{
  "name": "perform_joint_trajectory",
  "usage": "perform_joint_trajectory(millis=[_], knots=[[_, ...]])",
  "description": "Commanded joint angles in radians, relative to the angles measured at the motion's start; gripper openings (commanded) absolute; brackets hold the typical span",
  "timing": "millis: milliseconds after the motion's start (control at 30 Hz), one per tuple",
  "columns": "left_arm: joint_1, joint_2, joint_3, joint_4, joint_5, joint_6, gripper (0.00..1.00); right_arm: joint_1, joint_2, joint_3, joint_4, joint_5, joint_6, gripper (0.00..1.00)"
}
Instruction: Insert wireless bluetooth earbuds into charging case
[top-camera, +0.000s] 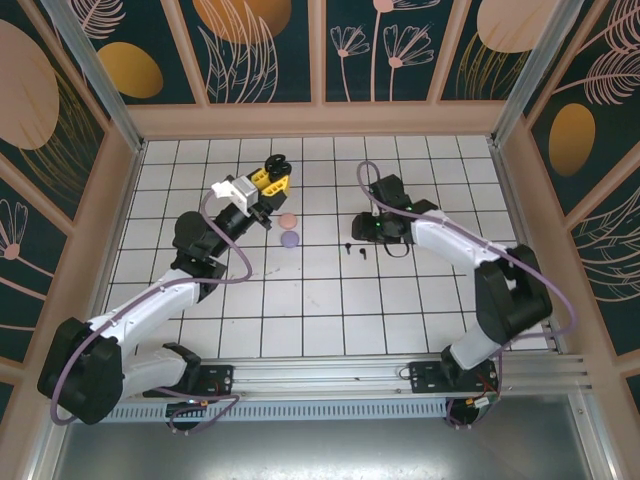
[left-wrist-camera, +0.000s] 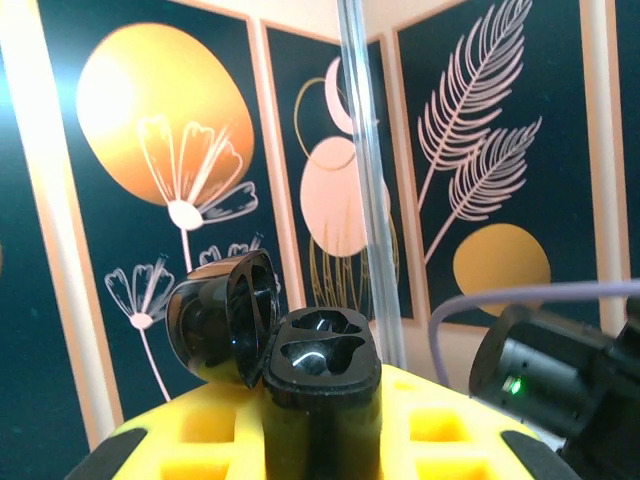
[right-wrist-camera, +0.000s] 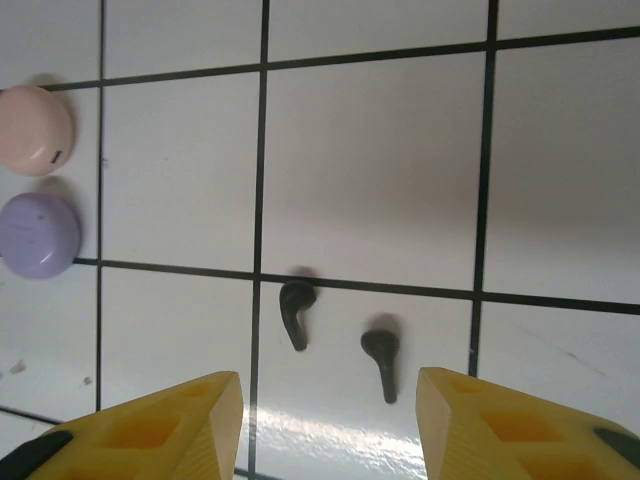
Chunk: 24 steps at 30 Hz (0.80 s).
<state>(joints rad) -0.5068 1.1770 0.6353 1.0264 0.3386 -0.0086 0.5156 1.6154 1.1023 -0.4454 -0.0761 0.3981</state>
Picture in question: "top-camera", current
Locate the black earbud charging case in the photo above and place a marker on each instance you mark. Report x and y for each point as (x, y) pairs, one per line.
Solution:
(277, 165)

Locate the pink earbud charging case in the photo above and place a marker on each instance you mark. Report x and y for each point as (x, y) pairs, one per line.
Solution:
(288, 220)

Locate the purple earbud charging case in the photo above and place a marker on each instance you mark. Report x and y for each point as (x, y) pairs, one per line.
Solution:
(290, 239)

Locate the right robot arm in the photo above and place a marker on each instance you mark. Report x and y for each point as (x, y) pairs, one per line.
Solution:
(450, 236)

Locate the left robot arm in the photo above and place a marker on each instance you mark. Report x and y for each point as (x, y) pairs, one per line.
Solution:
(150, 306)

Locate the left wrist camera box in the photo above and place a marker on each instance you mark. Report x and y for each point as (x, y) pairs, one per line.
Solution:
(240, 190)

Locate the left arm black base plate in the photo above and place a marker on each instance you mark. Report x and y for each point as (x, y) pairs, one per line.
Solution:
(215, 379)

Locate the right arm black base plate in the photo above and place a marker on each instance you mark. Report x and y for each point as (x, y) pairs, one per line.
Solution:
(425, 377)

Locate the aluminium mounting rail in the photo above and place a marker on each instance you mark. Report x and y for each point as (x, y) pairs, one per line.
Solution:
(320, 375)

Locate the aluminium frame post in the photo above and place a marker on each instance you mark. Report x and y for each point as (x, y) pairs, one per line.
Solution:
(100, 85)
(530, 70)

